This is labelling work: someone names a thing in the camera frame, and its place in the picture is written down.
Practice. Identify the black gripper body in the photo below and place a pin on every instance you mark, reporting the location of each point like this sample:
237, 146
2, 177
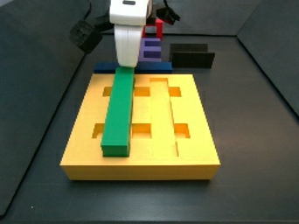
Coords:
86, 32

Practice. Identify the blue bar block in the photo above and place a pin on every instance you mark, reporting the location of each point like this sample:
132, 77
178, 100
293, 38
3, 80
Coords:
145, 67

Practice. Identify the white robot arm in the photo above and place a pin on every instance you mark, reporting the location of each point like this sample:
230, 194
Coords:
126, 17

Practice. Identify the yellow puzzle board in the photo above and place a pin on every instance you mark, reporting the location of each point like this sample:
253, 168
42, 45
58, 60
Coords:
171, 145

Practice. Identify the purple puzzle block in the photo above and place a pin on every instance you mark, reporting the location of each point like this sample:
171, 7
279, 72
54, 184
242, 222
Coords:
150, 50

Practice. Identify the red puzzle block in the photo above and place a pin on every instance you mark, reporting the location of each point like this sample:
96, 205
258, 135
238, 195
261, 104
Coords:
158, 24

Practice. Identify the green bar block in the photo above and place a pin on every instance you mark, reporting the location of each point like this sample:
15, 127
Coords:
115, 140

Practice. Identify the black angled bracket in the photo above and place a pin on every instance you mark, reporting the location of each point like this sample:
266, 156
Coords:
191, 55

